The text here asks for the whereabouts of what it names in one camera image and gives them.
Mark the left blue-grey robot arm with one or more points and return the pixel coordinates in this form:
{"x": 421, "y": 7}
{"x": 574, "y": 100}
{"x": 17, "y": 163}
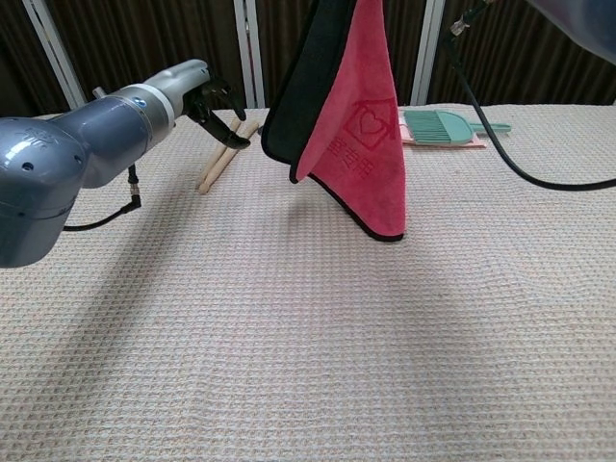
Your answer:
{"x": 48, "y": 163}

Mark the wooden drumstick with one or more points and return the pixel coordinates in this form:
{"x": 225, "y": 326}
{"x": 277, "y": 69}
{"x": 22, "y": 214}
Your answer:
{"x": 220, "y": 169}
{"x": 211, "y": 163}

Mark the grey metal partition post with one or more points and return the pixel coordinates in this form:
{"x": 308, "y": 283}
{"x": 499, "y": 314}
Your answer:
{"x": 427, "y": 53}
{"x": 249, "y": 53}
{"x": 54, "y": 53}

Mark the pink cloth with black trim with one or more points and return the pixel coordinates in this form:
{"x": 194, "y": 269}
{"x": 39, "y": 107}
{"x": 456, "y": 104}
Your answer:
{"x": 366, "y": 159}

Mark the beige woven tablecloth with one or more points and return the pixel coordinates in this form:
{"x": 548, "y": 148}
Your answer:
{"x": 240, "y": 337}

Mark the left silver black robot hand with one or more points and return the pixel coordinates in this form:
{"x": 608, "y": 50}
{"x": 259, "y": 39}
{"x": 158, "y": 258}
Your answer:
{"x": 190, "y": 84}

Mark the green hand brush with dustpan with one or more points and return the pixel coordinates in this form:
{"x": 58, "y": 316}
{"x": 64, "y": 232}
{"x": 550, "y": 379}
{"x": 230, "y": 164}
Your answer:
{"x": 447, "y": 127}

